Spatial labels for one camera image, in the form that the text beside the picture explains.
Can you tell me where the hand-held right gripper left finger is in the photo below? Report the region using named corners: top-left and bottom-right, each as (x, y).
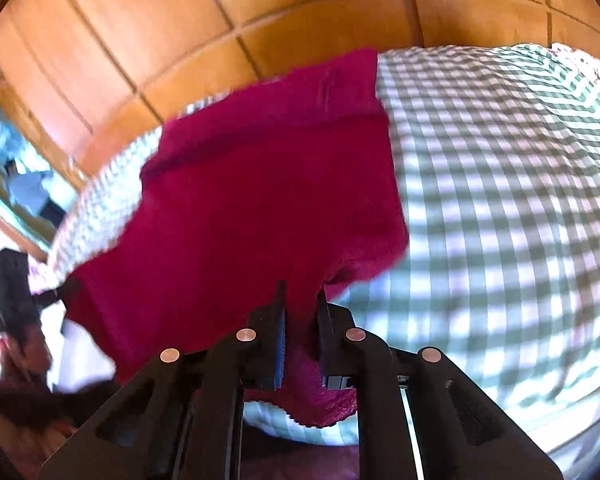
top-left (39, 280), bottom-right (288, 480)

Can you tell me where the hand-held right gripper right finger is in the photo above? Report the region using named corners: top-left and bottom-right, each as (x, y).
top-left (316, 287), bottom-right (566, 480)

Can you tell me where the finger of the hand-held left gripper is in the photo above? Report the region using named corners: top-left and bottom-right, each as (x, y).
top-left (30, 277), bottom-right (83, 307)

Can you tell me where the dark red garment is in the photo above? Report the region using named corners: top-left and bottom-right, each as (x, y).
top-left (62, 47), bottom-right (411, 428)

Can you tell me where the person's left forearm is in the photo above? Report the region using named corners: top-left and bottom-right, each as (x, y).
top-left (0, 370), bottom-right (123, 480)

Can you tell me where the person's left hand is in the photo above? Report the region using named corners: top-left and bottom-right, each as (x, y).
top-left (0, 327), bottom-right (53, 391)

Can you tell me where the glass pane door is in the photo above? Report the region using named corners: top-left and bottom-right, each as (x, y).
top-left (0, 95), bottom-right (81, 256)

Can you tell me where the green white checkered blanket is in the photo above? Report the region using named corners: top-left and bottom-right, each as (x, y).
top-left (47, 42), bottom-right (600, 466)

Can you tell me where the wooden panelled headboard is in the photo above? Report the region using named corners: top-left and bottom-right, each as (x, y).
top-left (0, 0), bottom-right (600, 191)

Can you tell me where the floral pillow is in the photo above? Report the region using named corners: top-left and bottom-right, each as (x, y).
top-left (550, 42), bottom-right (600, 106)

